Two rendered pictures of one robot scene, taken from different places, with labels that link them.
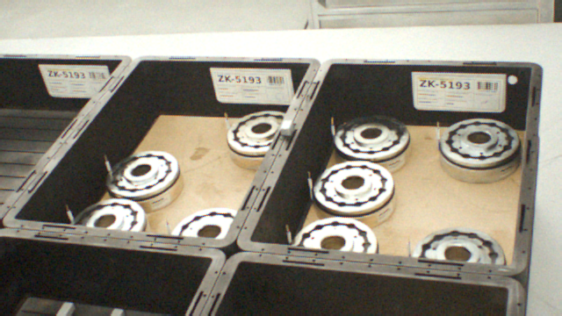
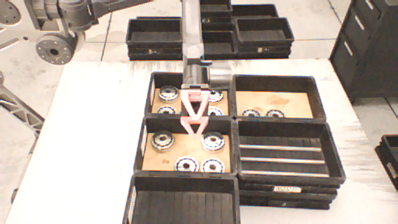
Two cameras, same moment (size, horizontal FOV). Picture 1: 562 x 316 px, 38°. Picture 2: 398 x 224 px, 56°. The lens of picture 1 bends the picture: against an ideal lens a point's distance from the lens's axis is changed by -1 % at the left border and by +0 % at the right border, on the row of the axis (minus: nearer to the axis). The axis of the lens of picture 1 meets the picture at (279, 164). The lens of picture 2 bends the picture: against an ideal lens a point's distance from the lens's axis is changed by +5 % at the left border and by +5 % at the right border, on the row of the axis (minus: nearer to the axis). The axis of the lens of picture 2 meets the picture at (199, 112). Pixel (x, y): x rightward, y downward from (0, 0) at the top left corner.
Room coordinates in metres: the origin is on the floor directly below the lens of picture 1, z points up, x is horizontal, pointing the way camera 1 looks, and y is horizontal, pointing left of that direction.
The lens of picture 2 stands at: (1.20, 0.99, 2.06)
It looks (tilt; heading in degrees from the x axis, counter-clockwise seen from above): 46 degrees down; 247
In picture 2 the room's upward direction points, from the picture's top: 2 degrees clockwise
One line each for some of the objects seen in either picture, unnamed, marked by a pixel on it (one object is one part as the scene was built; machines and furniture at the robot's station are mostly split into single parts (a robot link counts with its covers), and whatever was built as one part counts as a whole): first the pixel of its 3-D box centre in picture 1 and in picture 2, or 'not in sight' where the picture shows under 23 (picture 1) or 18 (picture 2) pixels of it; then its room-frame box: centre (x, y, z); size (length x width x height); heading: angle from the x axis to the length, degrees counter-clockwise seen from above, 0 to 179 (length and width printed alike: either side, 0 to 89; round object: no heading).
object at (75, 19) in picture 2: not in sight; (71, 12); (1.19, -0.11, 1.44); 0.10 x 0.09 x 0.05; 161
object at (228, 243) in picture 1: (176, 141); (186, 145); (0.89, 0.13, 0.92); 0.40 x 0.30 x 0.02; 157
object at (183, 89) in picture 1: (185, 172); (186, 152); (0.89, 0.13, 0.87); 0.40 x 0.30 x 0.11; 157
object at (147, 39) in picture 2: not in sight; (157, 55); (0.65, -1.21, 0.37); 0.40 x 0.30 x 0.45; 161
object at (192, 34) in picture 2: not in sight; (191, 23); (0.85, 0.08, 1.45); 0.43 x 0.06 x 0.11; 70
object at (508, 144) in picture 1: (479, 141); (168, 92); (0.85, -0.26, 0.86); 0.10 x 0.10 x 0.01
